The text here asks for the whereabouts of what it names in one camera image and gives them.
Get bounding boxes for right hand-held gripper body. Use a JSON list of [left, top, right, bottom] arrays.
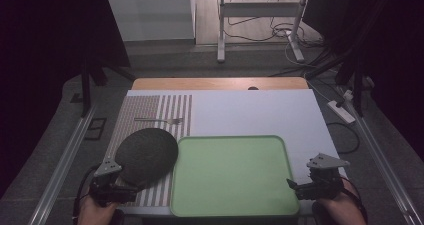
[[306, 152, 351, 201]]

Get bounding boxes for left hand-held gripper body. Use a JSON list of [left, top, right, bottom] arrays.
[[88, 157, 134, 208]]

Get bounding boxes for black round plate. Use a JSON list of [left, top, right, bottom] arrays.
[[114, 127, 180, 190]]

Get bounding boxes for person's left hand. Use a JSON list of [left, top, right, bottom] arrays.
[[77, 196, 118, 225]]

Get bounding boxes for person's right hand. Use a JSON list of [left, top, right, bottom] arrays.
[[315, 181, 367, 225]]

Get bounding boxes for green tray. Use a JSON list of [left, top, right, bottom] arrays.
[[169, 134, 301, 218]]

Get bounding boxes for white power strip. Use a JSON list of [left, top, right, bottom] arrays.
[[326, 99, 357, 125]]

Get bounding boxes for striped placemat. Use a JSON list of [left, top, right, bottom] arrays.
[[102, 94, 194, 208]]

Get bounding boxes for silver fork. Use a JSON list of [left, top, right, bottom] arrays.
[[133, 117, 185, 126]]

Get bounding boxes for white table sheet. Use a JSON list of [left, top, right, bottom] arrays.
[[117, 88, 348, 217]]

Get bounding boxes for black tripod stand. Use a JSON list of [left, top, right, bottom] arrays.
[[79, 49, 137, 119]]

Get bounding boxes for black metal stand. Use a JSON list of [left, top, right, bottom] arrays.
[[304, 0, 394, 118]]

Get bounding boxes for white panel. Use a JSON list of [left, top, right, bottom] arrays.
[[105, 0, 197, 43]]

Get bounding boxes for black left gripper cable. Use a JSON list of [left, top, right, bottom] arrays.
[[72, 164, 102, 225]]

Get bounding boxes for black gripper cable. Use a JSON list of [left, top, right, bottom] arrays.
[[72, 164, 102, 225], [340, 176, 369, 223]]

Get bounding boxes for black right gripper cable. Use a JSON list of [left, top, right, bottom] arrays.
[[340, 176, 369, 223]]

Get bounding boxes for black floor frame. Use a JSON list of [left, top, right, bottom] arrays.
[[83, 117, 108, 141]]

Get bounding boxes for aluminium rail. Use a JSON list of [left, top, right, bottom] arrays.
[[339, 88, 424, 225], [27, 104, 98, 225]]

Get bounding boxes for black floor cable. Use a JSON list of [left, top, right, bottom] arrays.
[[326, 121, 361, 155]]

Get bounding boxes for white cable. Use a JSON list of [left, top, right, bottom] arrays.
[[284, 34, 334, 103]]

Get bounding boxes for tangled floor cables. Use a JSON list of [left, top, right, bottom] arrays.
[[223, 14, 325, 49]]

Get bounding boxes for white metal desk frame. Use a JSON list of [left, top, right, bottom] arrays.
[[216, 0, 312, 65]]

